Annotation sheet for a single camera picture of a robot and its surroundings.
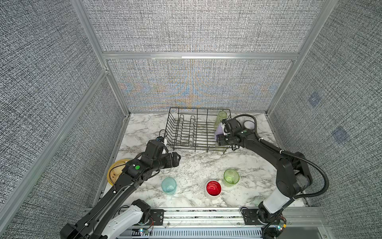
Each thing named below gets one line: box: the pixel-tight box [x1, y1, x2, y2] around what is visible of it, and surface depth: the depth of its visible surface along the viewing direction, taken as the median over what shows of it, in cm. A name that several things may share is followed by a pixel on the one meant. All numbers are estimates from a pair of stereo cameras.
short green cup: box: [223, 168, 240, 188], surface depth 86 cm
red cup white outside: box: [205, 179, 223, 198], surface depth 78 cm
